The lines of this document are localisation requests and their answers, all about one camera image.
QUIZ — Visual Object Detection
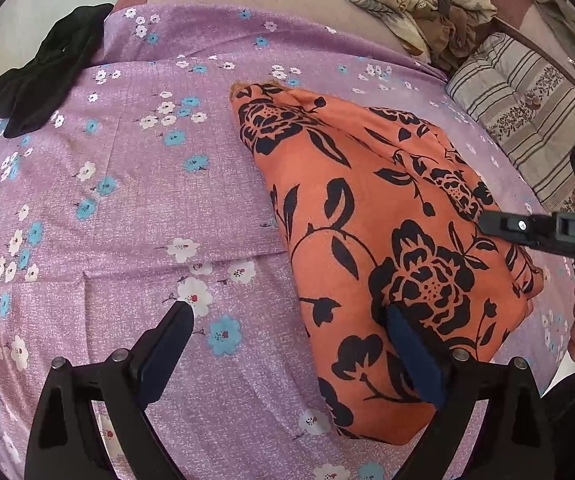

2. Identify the orange black floral garment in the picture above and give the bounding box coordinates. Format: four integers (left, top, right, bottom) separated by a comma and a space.
230, 82, 543, 445

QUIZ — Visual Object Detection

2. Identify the striped floral cushion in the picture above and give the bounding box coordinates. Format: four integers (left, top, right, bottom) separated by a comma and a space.
447, 32, 575, 212

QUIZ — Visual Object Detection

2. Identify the purple floral bed sheet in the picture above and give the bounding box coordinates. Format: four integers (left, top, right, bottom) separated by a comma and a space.
0, 0, 575, 480

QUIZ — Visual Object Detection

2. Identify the brown white patterned blanket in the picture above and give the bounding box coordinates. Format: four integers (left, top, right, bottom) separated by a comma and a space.
349, 0, 497, 74

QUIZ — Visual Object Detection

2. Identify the black cloth on bed edge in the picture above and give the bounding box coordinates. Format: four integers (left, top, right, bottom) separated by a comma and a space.
0, 3, 114, 139

